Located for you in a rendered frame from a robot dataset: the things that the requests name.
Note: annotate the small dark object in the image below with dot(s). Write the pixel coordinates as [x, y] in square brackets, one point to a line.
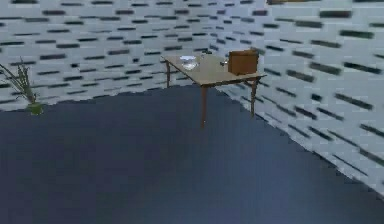
[223, 62]

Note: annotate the green house plant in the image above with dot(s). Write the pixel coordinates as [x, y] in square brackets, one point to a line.
[25, 86]

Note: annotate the brown box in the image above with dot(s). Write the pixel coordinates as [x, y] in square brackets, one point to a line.
[243, 62]

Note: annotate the clear glass bowl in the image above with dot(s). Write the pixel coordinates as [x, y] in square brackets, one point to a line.
[189, 62]

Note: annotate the wooden table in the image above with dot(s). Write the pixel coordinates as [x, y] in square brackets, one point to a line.
[213, 71]

